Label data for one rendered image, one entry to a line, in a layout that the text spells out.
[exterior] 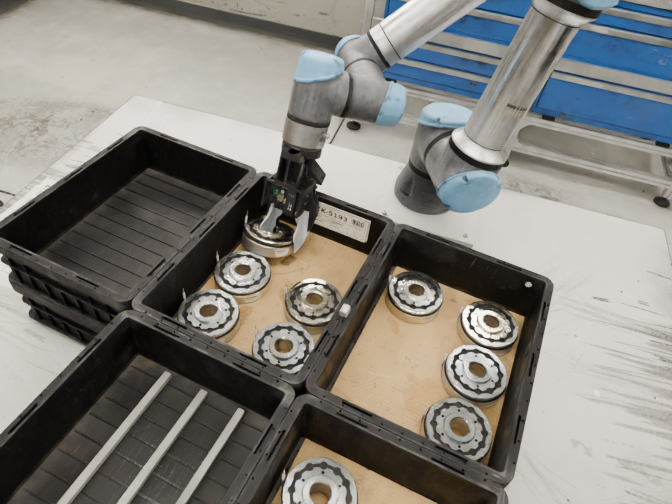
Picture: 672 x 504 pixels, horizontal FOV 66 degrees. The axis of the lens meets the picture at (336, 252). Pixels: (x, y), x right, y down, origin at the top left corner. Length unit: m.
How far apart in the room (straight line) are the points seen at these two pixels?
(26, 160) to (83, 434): 2.11
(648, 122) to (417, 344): 2.15
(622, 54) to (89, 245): 2.31
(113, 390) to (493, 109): 0.78
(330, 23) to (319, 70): 2.88
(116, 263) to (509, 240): 0.92
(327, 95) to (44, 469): 0.68
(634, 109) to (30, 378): 2.59
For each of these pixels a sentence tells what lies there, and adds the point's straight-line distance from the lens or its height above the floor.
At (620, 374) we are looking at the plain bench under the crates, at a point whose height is 0.70.
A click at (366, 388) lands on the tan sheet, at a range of 0.88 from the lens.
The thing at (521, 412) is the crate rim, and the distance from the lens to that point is 0.81.
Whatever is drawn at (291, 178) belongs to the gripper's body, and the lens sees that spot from 0.92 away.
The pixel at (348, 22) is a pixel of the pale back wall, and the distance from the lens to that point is 3.70.
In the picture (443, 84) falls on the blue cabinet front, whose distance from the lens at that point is 2.78.
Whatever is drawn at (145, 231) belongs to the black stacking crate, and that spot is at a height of 0.83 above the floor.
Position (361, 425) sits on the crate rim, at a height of 0.92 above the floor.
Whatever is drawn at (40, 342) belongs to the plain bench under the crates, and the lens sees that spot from 1.15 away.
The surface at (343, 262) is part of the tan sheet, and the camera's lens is 1.03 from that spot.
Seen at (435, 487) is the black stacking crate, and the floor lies 0.87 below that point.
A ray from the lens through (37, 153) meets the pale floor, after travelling 2.89.
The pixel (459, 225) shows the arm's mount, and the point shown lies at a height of 0.80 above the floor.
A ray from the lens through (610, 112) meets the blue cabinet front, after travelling 2.85.
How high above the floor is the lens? 1.58
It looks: 46 degrees down
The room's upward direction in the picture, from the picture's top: 8 degrees clockwise
